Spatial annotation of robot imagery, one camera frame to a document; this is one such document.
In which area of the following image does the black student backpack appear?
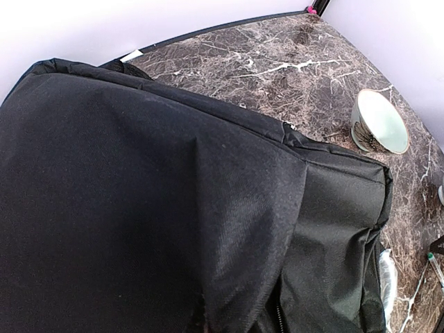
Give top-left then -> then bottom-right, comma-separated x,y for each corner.
1,59 -> 392,332

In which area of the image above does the right black frame post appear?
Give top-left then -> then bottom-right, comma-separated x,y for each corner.
307,0 -> 330,17

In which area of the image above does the near celadon bowl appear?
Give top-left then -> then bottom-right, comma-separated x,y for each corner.
438,185 -> 444,205

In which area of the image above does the grey white pen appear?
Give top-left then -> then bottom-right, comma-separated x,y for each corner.
427,253 -> 444,290

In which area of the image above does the far celadon bowl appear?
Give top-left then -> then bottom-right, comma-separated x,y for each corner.
350,89 -> 409,155

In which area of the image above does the celadon bowl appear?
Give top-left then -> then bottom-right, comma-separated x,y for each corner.
438,185 -> 444,205
350,89 -> 409,155

